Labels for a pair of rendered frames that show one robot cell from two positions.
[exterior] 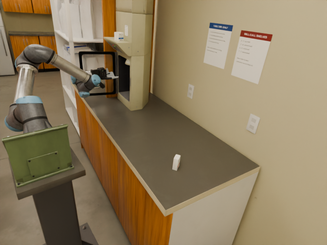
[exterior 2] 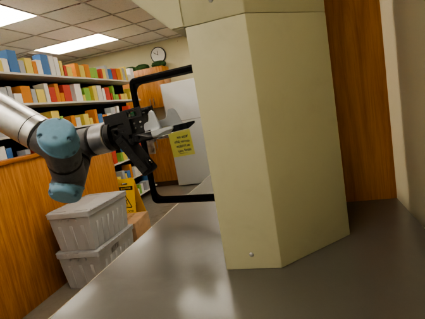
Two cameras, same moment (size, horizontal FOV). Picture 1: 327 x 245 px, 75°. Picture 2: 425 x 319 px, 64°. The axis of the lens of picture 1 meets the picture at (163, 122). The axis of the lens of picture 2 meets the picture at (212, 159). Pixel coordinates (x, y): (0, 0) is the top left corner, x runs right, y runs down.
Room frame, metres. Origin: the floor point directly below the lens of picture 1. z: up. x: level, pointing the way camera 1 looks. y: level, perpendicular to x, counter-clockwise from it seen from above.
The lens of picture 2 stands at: (1.30, -0.20, 1.26)
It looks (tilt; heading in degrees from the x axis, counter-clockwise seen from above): 8 degrees down; 51
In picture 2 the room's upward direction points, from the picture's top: 10 degrees counter-clockwise
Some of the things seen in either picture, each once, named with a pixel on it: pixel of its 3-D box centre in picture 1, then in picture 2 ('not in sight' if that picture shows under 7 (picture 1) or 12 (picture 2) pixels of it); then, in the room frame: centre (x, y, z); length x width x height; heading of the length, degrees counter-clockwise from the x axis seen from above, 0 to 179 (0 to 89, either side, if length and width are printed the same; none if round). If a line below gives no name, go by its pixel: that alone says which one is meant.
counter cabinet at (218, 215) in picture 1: (136, 155); not in sight; (1.73, 0.23, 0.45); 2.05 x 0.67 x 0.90; 34
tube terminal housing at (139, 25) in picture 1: (136, 61); (269, 68); (1.90, 0.28, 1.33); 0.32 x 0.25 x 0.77; 34
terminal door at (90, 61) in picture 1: (98, 74); (183, 137); (1.88, 0.62, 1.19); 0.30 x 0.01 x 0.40; 115
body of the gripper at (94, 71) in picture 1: (99, 74); (131, 128); (1.69, 0.56, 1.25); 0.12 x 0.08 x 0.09; 124
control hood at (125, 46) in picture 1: (116, 46); (180, 23); (1.80, 0.43, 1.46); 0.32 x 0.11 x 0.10; 34
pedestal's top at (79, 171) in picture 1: (46, 166); not in sight; (0.92, 0.63, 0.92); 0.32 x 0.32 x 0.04; 40
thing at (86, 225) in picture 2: not in sight; (92, 219); (2.26, 2.70, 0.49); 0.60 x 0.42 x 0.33; 34
